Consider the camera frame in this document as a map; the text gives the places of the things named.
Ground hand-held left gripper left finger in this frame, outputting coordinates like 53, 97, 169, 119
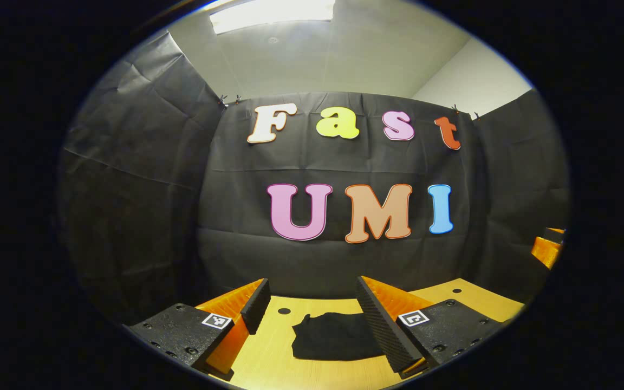
123, 278, 271, 381

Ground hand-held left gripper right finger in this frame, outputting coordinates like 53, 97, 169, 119
355, 276, 509, 379

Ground black button shirt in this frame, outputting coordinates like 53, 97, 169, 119
291, 312, 387, 361

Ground black backdrop cloth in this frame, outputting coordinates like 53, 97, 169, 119
56, 30, 571, 326

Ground ceiling light panel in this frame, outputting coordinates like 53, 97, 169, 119
209, 0, 336, 35

